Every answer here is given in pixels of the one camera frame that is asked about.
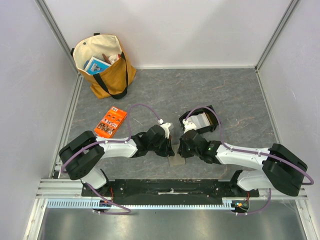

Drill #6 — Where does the grey card holder wallet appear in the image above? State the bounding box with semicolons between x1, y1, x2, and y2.
168;154;186;167

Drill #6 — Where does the black card tray box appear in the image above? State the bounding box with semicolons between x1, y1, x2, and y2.
179;105;219;134

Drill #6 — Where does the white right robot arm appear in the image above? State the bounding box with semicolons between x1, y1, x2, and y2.
178;129;308;197

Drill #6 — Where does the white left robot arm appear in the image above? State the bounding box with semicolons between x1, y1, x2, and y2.
58;122;175;197

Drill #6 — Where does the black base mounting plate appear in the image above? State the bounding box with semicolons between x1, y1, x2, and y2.
96;179;260;198

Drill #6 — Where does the mustard canvas tote bag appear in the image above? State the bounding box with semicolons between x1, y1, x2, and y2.
70;33;136;100

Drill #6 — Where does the blue book in bag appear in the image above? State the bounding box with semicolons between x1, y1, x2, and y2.
84;56;111;75

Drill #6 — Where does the brown item in bag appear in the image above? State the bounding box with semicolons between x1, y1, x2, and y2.
102;53;120;65

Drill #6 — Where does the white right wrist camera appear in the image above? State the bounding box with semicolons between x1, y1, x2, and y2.
182;117;199;134

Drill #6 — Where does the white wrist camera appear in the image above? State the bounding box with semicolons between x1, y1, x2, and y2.
182;117;199;134
157;119;174;139

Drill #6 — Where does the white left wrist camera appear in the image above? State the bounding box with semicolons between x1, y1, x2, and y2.
157;119;174;139

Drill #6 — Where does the slotted cable duct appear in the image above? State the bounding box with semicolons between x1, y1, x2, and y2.
46;197;238;210

